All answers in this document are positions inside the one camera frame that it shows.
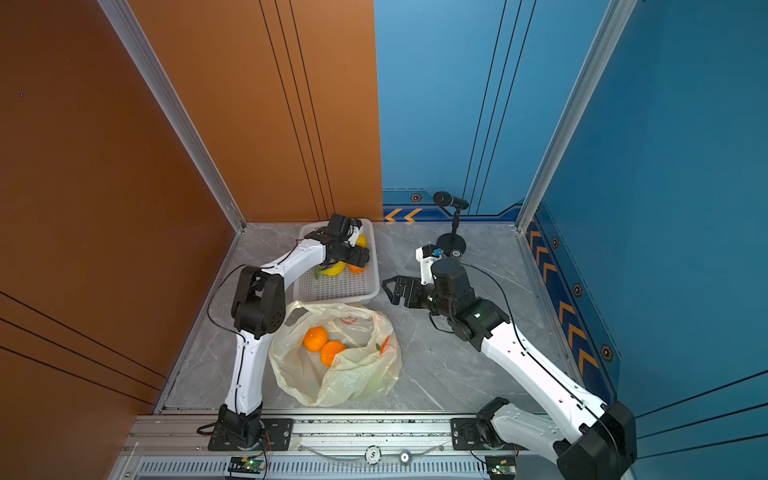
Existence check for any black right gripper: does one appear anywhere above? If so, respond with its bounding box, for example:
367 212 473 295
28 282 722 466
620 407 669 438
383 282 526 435
382 276 457 320

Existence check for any yellow banana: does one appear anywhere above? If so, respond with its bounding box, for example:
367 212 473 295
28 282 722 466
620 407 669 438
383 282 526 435
314 261 346 279

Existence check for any translucent printed plastic bag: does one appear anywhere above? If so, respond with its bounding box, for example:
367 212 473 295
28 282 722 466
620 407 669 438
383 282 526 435
269 301 403 407

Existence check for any orange fruit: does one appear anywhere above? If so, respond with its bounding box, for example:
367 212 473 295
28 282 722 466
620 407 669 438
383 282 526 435
302 326 329 353
347 264 367 274
320 341 346 368

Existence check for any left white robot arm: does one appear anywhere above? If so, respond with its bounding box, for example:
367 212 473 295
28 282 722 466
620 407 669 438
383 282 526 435
209 213 373 451

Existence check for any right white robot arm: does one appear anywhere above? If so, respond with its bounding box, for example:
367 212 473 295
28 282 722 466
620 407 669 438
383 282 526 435
381 259 637 479

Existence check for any white perforated plastic basket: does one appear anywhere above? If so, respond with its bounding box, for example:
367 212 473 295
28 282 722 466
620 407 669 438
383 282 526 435
289 218 381 305

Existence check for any black microphone stand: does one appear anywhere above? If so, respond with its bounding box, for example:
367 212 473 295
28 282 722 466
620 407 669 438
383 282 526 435
433 191 470 258

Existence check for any green circuit board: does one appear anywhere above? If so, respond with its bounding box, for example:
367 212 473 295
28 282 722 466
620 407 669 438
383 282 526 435
227 456 268 479

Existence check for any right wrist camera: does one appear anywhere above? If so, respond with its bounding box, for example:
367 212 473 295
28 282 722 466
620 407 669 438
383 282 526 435
415 244 443 285

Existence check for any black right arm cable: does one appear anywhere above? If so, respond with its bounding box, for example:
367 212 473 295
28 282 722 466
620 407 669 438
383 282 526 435
428 262 619 457

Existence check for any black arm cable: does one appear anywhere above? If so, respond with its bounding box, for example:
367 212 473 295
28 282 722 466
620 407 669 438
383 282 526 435
205 239 301 337
428 262 619 457

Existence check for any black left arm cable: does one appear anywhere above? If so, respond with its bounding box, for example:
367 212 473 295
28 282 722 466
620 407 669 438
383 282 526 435
205 239 301 337

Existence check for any small black box on rail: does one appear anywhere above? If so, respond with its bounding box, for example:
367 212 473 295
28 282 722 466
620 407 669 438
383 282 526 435
484 456 518 480

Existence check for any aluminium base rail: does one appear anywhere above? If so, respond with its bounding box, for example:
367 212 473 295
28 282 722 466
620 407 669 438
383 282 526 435
113 409 625 480

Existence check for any aluminium corner post left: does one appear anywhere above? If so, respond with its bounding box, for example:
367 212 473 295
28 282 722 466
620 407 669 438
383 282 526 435
98 0 246 233

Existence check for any aluminium corner post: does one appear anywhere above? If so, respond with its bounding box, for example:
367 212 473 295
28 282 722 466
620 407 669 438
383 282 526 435
515 0 638 234
98 0 246 233

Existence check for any aluminium corner post right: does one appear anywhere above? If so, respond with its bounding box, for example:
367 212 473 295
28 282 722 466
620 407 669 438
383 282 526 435
515 0 638 234

